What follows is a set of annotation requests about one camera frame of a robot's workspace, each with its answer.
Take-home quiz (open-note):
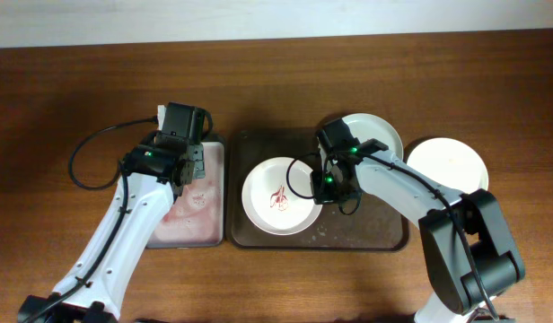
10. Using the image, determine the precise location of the pale green plate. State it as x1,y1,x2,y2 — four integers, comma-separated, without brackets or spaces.
339,113,404,162

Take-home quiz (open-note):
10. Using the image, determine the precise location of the pinkish white plate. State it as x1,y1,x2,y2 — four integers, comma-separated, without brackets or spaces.
241,157,322,236

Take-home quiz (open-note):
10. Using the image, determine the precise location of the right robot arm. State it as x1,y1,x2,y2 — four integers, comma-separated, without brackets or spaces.
312,137,525,322

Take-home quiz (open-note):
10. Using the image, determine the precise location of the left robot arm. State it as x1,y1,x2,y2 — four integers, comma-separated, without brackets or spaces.
17,132,205,322

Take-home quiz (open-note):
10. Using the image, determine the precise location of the large brown tray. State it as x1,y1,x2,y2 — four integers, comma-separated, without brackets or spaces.
224,128,409,252

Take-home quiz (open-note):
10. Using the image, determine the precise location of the small black tray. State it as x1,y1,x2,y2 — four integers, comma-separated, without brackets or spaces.
146,134,225,249

